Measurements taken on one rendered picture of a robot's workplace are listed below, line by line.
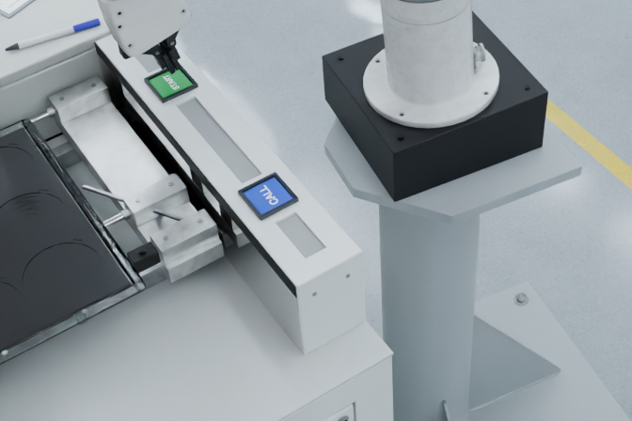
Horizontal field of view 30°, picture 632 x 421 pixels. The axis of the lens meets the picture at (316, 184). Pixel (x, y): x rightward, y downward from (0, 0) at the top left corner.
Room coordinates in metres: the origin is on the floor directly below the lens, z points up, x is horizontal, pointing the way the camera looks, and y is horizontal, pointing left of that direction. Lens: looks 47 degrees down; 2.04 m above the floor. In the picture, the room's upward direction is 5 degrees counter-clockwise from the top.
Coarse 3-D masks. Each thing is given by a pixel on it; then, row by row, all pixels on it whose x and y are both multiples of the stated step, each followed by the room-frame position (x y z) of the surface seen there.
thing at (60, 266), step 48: (0, 144) 1.20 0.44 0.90; (0, 192) 1.11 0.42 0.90; (48, 192) 1.10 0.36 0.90; (0, 240) 1.02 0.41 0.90; (48, 240) 1.01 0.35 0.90; (96, 240) 1.00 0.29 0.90; (0, 288) 0.94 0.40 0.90; (48, 288) 0.93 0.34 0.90; (96, 288) 0.92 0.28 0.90; (0, 336) 0.86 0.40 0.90
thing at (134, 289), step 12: (132, 288) 0.92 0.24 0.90; (108, 300) 0.90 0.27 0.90; (120, 300) 0.90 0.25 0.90; (96, 312) 0.89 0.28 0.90; (60, 324) 0.87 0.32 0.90; (72, 324) 0.87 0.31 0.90; (36, 336) 0.86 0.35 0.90; (48, 336) 0.86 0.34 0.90; (12, 348) 0.84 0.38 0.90; (24, 348) 0.84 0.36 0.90; (0, 360) 0.83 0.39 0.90
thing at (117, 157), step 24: (72, 120) 1.25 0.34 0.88; (96, 120) 1.25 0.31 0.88; (120, 120) 1.25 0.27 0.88; (72, 144) 1.22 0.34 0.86; (96, 144) 1.20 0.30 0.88; (120, 144) 1.20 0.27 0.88; (144, 144) 1.19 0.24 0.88; (96, 168) 1.15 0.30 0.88; (120, 168) 1.15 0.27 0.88; (144, 168) 1.14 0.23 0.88; (120, 192) 1.10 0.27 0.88; (144, 240) 1.02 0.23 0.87; (216, 240) 1.00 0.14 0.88; (168, 264) 0.97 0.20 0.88; (192, 264) 0.98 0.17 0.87
